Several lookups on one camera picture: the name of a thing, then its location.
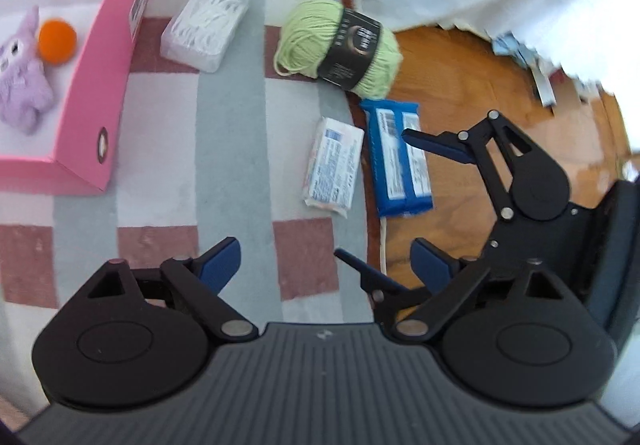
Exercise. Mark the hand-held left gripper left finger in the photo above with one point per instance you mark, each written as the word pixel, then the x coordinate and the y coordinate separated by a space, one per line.
pixel 220 265

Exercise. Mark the purple plush toy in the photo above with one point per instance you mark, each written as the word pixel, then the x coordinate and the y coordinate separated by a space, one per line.
pixel 20 85

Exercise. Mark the white soap packet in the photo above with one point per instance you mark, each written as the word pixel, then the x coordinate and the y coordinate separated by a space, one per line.
pixel 332 165

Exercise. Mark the blue and white papers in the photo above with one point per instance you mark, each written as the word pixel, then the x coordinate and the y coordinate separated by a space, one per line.
pixel 545 80

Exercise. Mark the clear box of white picks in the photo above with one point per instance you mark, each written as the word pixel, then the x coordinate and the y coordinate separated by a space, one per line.
pixel 200 30

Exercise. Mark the blue snack packet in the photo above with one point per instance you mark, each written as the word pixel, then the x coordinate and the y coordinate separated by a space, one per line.
pixel 390 175

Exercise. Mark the checkered rug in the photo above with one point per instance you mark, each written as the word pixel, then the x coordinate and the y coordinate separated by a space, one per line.
pixel 225 150

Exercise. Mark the pink cardboard box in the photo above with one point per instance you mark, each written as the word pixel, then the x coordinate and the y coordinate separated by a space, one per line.
pixel 95 125

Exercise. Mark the orange makeup sponge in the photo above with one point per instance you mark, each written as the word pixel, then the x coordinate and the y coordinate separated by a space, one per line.
pixel 57 41

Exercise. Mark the green yarn ball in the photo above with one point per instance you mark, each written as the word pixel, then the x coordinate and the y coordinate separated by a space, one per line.
pixel 305 35

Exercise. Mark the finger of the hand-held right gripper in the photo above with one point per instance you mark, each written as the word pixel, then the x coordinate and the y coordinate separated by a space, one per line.
pixel 372 282
pixel 440 147

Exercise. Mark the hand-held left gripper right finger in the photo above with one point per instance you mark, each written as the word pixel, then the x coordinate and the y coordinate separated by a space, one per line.
pixel 431 265

